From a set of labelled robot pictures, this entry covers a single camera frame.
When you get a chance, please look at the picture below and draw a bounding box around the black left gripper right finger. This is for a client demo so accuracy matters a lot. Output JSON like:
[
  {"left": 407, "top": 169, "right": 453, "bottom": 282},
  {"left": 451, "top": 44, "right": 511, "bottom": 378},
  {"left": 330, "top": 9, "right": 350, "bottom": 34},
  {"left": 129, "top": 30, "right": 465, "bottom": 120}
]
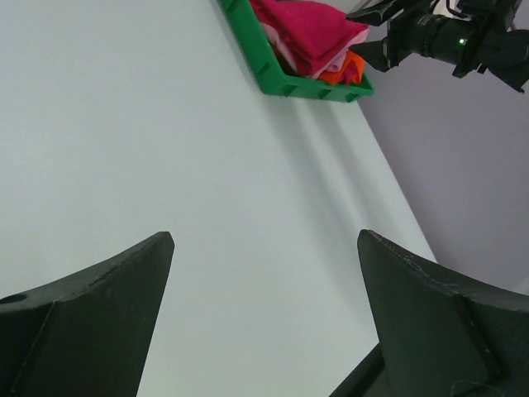
[{"left": 335, "top": 229, "right": 528, "bottom": 396}]

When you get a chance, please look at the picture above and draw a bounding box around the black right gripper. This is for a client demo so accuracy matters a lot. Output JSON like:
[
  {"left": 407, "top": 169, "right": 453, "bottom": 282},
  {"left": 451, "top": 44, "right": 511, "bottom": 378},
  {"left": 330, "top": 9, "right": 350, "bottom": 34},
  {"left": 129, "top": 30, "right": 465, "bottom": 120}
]
[{"left": 346, "top": 1, "right": 445, "bottom": 73}]

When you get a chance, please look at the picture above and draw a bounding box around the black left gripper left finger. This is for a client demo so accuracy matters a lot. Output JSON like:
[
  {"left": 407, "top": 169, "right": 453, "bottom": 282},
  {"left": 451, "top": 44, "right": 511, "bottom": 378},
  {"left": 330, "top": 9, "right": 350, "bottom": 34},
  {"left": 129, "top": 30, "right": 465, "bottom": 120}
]
[{"left": 1, "top": 232, "right": 174, "bottom": 396}]

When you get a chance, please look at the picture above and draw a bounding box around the magenta t shirt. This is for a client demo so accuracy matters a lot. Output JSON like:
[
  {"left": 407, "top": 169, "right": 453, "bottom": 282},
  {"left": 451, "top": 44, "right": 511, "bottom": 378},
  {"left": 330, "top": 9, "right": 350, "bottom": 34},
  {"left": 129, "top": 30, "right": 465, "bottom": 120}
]
[{"left": 250, "top": 0, "right": 369, "bottom": 84}]

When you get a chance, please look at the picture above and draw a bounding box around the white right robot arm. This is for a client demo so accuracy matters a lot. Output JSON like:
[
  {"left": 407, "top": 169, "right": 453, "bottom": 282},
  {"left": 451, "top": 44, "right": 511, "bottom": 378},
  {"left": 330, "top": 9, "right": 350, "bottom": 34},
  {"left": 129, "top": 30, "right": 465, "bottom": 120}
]
[{"left": 346, "top": 0, "right": 528, "bottom": 93}]

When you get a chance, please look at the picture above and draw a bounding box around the orange t shirt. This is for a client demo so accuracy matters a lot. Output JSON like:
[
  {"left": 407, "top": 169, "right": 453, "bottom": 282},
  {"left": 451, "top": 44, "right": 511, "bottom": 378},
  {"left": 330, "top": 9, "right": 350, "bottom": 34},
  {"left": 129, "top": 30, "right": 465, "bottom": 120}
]
[{"left": 317, "top": 50, "right": 365, "bottom": 85}]

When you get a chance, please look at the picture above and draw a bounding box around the green plastic bin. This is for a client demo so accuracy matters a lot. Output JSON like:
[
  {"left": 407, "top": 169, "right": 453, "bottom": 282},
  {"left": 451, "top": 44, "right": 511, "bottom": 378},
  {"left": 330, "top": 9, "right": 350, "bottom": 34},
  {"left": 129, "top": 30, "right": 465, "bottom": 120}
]
[{"left": 217, "top": 0, "right": 374, "bottom": 103}]

